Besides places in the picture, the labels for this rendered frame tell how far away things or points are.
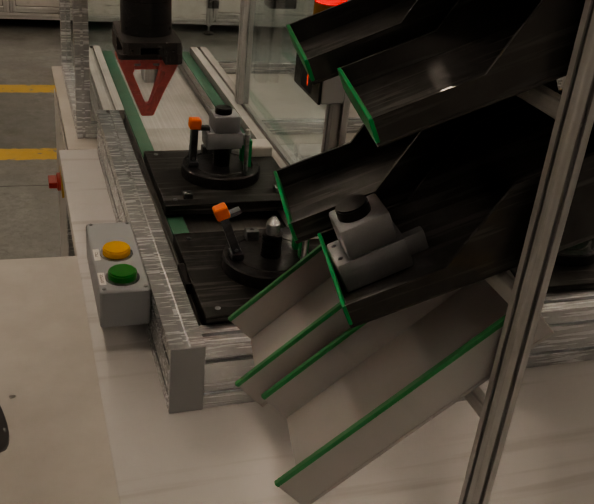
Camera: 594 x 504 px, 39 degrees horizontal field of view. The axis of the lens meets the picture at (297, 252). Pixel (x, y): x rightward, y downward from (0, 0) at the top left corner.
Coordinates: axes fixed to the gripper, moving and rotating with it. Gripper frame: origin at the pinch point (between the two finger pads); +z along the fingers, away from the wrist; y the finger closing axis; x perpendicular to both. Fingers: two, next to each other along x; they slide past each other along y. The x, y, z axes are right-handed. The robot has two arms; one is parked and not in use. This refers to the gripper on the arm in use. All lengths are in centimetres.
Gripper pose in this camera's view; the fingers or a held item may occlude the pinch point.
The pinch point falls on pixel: (147, 108)
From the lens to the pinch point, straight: 101.5
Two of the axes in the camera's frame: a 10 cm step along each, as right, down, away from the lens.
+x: -9.5, 0.8, -2.9
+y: -3.0, -4.7, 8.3
